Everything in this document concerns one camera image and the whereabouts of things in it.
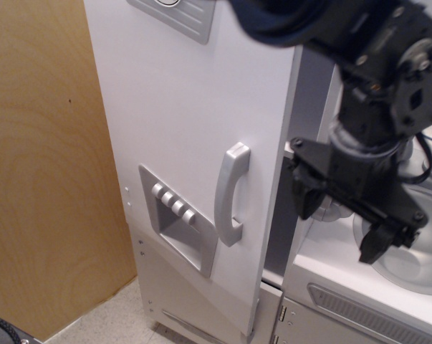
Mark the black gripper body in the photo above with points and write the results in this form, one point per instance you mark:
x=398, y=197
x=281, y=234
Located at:
x=368, y=186

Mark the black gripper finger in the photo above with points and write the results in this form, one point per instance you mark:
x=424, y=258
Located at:
x=308, y=192
x=376, y=242

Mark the white fridge door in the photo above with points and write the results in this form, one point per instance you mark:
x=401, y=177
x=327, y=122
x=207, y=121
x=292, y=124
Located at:
x=176, y=106

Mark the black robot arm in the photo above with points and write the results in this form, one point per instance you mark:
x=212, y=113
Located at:
x=384, y=53

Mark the grey toy phone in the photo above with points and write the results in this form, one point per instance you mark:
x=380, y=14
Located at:
x=331, y=210

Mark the grey round sink basin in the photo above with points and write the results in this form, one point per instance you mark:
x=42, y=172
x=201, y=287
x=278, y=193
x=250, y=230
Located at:
x=411, y=268

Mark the white toy kitchen cabinet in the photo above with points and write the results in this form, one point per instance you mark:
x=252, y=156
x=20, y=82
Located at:
x=325, y=253

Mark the grey oven vent panel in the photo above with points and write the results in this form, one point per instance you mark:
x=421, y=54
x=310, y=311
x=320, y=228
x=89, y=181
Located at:
x=366, y=317

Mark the grey ice dispenser panel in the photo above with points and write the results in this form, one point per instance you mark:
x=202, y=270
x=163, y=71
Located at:
x=188, y=232

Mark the white freezer door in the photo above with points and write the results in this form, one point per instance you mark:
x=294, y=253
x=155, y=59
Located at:
x=169, y=298

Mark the grey top vent panel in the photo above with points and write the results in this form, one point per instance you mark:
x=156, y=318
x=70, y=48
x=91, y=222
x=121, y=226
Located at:
x=189, y=17

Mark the plywood board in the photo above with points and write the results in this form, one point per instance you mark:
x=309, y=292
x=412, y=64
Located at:
x=64, y=243

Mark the black case corner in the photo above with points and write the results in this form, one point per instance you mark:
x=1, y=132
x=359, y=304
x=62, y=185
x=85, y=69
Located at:
x=10, y=334

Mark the grey fridge door handle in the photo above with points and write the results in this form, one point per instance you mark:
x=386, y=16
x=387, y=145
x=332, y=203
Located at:
x=234, y=165

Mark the grey freezer door handle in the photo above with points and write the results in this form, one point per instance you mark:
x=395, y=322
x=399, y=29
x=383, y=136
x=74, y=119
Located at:
x=252, y=318

